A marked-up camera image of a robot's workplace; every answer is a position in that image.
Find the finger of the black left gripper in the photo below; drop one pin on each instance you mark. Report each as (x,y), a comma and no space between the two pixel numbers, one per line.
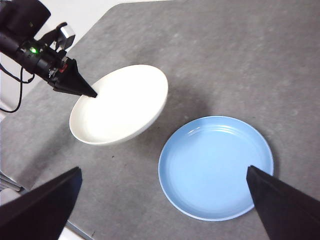
(65,90)
(72,78)

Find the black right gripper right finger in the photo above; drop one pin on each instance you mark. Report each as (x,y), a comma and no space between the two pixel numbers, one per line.
(287,212)

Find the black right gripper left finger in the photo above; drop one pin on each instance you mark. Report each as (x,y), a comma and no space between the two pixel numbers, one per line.
(42,212)

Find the white round plate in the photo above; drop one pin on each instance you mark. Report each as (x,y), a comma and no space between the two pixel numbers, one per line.
(120,105)

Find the blue round plate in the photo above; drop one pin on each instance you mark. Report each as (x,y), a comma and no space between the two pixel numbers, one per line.
(207,170)

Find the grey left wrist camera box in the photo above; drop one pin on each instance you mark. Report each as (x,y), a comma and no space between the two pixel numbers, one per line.
(67,36)

